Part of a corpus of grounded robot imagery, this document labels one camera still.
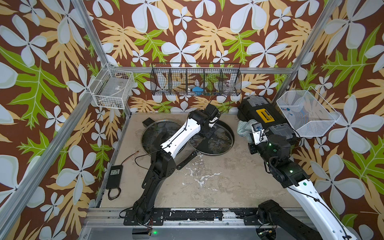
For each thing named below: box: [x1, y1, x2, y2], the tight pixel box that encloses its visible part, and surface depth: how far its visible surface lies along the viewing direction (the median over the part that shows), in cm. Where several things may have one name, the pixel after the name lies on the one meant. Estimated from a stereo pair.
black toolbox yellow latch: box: [237, 96, 298, 145], surface depth 100 cm
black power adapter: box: [105, 165, 123, 190], surface depth 88 cm
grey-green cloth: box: [237, 119, 258, 143], surface depth 72 cm
